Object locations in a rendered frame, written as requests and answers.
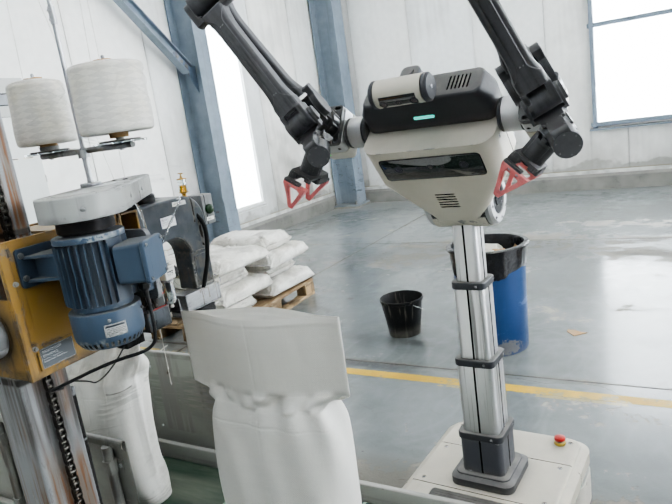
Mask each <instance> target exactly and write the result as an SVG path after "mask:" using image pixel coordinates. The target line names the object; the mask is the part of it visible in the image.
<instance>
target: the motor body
mask: <svg viewBox="0 0 672 504"><path fill-rule="evenodd" d="M124 232H125V229H124V226H122V225H115V226H113V227H110V228H107V229H103V230H99V231H95V232H90V233H85V234H79V235H71V236H56V237H54V238H52V239H51V240H50V241H51V245H52V246H53V247H52V252H53V256H54V260H55V264H56V268H57V272H58V276H59V280H60V284H61V288H62V292H63V296H64V300H65V304H66V307H68V308H71V309H72V310H71V311H70V312H69V313H68V316H69V320H70V324H71V327H72V331H73V335H74V338H75V341H76V343H77V344H78V345H80V346H81V347H82V348H83V349H86V350H92V351H98V350H106V349H111V348H115V347H119V346H122V345H125V344H127V343H130V342H132V341H134V340H135V339H137V338H138V337H139V336H140V335H141V334H142V333H143V330H144V327H145V318H144V313H143V305H142V303H141V298H140V297H139V296H137V295H134V293H133V288H132V284H124V285H121V284H120V283H119V281H118V280H117V277H116V272H115V268H114V264H113V259H112V255H111V250H112V247H113V246H114V245H116V244H118V243H120V242H122V241H124V240H126V239H127V237H126V233H124Z"/></svg>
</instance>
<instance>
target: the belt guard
mask: <svg viewBox="0 0 672 504"><path fill-rule="evenodd" d="M123 178H128V179H124V180H123ZM118 181H119V182H118ZM111 182H116V183H112V184H109V185H105V186H98V187H93V186H92V187H91V188H90V187H85V188H79V189H75V190H71V191H67V192H63V193H59V194H55V195H51V196H47V197H43V198H39V199H36V200H34V201H33V206H34V210H35V214H36V218H37V222H38V225H39V226H52V225H61V224H68V223H74V222H80V221H86V220H91V219H96V218H101V217H105V216H110V215H114V214H117V213H120V212H123V211H126V210H127V209H129V208H130V207H132V206H133V205H135V204H136V203H137V202H139V201H140V200H142V199H143V198H145V197H146V196H148V195H149V194H151V193H152V192H153V191H152V187H151V182H150V177H149V174H140V175H133V176H127V177H122V178H118V179H117V180H116V181H112V180H110V181H106V182H102V184H104V183H111Z"/></svg>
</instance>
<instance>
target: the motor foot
mask: <svg viewBox="0 0 672 504"><path fill-rule="evenodd" d="M52 247H53V246H52V245H51V241H50V240H49V241H45V242H42V243H38V244H34V245H31V246H27V247H23V248H19V249H16V250H14V251H13V256H14V260H15V264H16V267H17V271H18V275H19V279H20V283H21V286H22V288H24V289H27V288H30V287H33V286H36V285H39V284H42V283H45V282H48V281H56V280H59V276H58V272H57V268H56V264H55V260H54V256H53V252H52Z"/></svg>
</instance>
